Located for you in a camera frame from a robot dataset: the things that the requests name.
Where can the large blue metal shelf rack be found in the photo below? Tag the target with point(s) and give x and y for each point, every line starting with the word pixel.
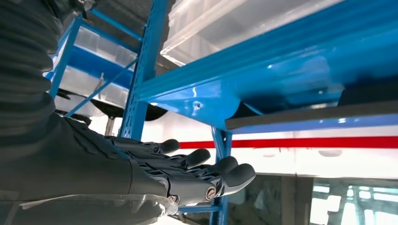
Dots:
pixel 192 102

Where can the blue wheeled shelf rack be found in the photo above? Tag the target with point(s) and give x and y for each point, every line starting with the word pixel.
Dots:
pixel 65 59

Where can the long red barrier belt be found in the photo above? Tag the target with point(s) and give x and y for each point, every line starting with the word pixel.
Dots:
pixel 295 143

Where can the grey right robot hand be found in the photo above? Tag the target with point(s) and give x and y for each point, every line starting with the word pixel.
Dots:
pixel 77 167

